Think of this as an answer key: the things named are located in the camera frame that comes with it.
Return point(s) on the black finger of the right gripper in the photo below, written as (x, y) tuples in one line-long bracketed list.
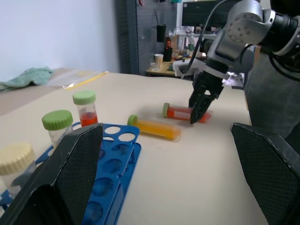
[(195, 97), (201, 110)]

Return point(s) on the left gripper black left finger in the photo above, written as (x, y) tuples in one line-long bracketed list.
[(58, 175)]

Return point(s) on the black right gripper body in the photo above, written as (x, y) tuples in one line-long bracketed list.
[(208, 82)]

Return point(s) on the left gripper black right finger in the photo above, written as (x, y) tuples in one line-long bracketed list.
[(269, 173)]

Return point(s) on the red test tube green cap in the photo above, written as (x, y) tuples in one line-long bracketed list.
[(87, 117), (178, 113)]

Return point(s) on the clear test tube cream cap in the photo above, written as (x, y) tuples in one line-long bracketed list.
[(14, 159)]

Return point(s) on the yellow test tube green cap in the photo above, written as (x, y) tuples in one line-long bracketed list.
[(157, 127)]

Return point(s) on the blue test tube rack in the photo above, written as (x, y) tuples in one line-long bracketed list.
[(112, 164)]

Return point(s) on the clear test tube green cap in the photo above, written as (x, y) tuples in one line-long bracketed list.
[(57, 119)]

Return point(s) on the wooden desk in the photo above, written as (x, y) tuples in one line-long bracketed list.
[(164, 69)]

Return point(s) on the black bottle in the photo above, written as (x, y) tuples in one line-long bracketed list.
[(167, 52)]

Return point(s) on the white paper cup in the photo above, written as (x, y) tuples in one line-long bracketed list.
[(158, 58)]

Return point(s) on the grey robot torso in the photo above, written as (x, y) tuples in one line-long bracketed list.
[(269, 93)]

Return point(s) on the black pen holder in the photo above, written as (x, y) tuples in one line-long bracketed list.
[(161, 32)]

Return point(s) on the computer monitor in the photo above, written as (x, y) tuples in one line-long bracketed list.
[(197, 14)]

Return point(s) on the grey pegboard panel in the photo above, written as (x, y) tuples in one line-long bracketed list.
[(145, 35)]

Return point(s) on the clear plastic bag yellow strip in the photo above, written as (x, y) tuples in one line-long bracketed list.
[(77, 78)]

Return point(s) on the green towel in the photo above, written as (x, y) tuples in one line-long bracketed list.
[(28, 77)]

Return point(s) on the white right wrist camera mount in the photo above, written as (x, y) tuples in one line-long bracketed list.
[(180, 68)]

